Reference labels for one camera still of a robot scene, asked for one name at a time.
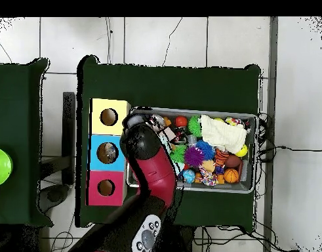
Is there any wooden box with three holes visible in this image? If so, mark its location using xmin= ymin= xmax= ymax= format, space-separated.
xmin=87 ymin=98 xmax=132 ymax=207

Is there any clear mesh bin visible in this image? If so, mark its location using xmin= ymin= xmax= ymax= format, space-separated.
xmin=126 ymin=106 xmax=258 ymax=195

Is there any crushed silver can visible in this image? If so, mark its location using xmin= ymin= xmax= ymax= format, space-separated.
xmin=151 ymin=114 xmax=167 ymax=131

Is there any green spiky ball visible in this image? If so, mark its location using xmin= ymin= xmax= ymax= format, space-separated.
xmin=169 ymin=144 xmax=188 ymax=163
xmin=187 ymin=115 xmax=203 ymax=138

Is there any orange red ball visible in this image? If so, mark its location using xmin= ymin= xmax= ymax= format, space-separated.
xmin=175 ymin=115 xmax=188 ymax=129

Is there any purple spiky ball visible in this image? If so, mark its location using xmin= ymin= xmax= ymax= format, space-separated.
xmin=184 ymin=146 xmax=206 ymax=168

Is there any blue spiky ball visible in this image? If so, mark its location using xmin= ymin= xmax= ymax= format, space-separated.
xmin=196 ymin=139 xmax=218 ymax=161

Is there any dark green table cloth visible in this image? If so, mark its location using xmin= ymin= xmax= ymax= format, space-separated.
xmin=0 ymin=57 xmax=51 ymax=228
xmin=76 ymin=54 xmax=262 ymax=229

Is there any cream yellow cloth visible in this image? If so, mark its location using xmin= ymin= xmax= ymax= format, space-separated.
xmin=199 ymin=114 xmax=250 ymax=154

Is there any tiger striped toy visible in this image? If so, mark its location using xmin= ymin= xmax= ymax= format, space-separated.
xmin=214 ymin=148 xmax=231 ymax=167

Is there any orange mini basketball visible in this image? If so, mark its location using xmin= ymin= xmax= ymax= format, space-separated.
xmin=224 ymin=168 xmax=240 ymax=184

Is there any bright green bowl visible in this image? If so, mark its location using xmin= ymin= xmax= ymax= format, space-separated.
xmin=0 ymin=146 xmax=14 ymax=188

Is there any black cable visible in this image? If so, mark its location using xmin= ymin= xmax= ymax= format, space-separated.
xmin=259 ymin=144 xmax=322 ymax=158

